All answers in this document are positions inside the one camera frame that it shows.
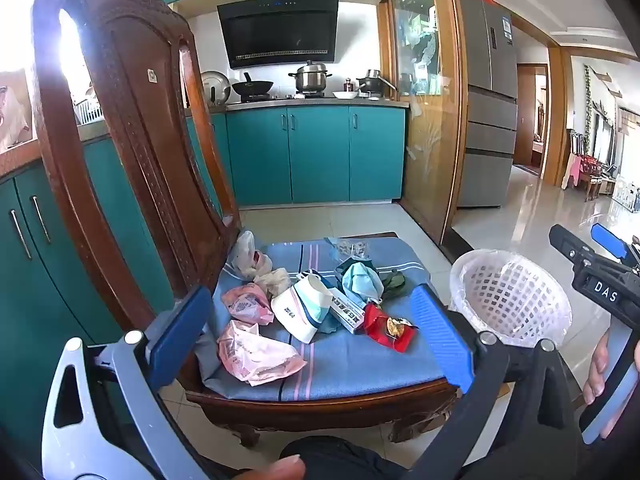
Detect black pot with lid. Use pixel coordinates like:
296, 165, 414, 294
356, 69, 398, 96

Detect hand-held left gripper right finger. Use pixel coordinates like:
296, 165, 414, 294
410, 284, 593, 480

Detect black wok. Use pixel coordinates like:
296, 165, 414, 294
231, 72, 275, 101

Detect green leaf garland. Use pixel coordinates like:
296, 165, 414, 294
582, 65, 594, 153

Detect blue striped cloth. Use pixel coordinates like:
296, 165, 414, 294
192, 237, 451, 403

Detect large pink plastic bag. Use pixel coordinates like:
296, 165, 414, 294
216, 319, 308, 387

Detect white and red plastic bag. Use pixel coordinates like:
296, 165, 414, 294
234, 230, 273, 281

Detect white and blue toothpaste box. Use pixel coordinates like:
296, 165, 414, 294
327, 287, 373, 336

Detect person's dark clothed leg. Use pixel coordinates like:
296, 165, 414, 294
280, 435, 418, 480

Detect carved wooden chair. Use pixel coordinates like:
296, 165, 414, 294
31, 0, 466, 448

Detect small pink plastic bag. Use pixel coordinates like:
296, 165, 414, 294
221, 282, 275, 328

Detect steel pot lid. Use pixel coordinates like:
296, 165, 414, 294
201, 71, 232, 107

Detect pink garment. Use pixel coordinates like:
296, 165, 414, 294
561, 152, 583, 191

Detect grey refrigerator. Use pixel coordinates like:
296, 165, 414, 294
457, 0, 518, 209

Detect white plastic lattice basket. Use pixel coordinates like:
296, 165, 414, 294
447, 249, 573, 348

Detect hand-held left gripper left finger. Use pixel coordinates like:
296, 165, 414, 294
41, 285, 213, 480

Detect beige tissue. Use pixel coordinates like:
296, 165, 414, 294
254, 267, 292, 298

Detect light blue wrapper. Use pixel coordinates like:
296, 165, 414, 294
341, 262, 385, 306

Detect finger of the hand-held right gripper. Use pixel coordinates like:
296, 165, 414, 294
548, 224, 608, 273
590, 222, 640, 273

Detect red and gold wrapper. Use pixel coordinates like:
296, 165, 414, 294
362, 301, 417, 353

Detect brown wooden door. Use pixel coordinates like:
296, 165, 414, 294
515, 62, 548, 171

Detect person's right hand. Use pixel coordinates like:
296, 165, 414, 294
582, 332, 611, 407

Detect white and blue paper cup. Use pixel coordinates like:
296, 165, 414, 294
270, 272, 332, 345

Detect clear plastic wrapper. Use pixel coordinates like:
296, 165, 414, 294
327, 237, 371, 261

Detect teal base cabinets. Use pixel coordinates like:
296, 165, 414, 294
0, 105, 407, 466

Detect black range hood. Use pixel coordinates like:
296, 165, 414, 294
216, 0, 341, 70

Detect red wooden chairs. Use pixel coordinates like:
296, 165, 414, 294
570, 130, 608, 202

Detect person's left hand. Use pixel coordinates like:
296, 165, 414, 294
239, 454, 307, 480

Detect green vegetable leaves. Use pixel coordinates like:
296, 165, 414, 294
379, 270, 408, 302

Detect white dish rack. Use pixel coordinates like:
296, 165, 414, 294
74, 97, 106, 125

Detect glass door with wooden frame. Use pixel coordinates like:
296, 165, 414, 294
377, 0, 471, 246

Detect row of clear bottles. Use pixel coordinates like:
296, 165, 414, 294
612, 177, 640, 211

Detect steel stockpot with lid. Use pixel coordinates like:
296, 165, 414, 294
288, 60, 333, 96

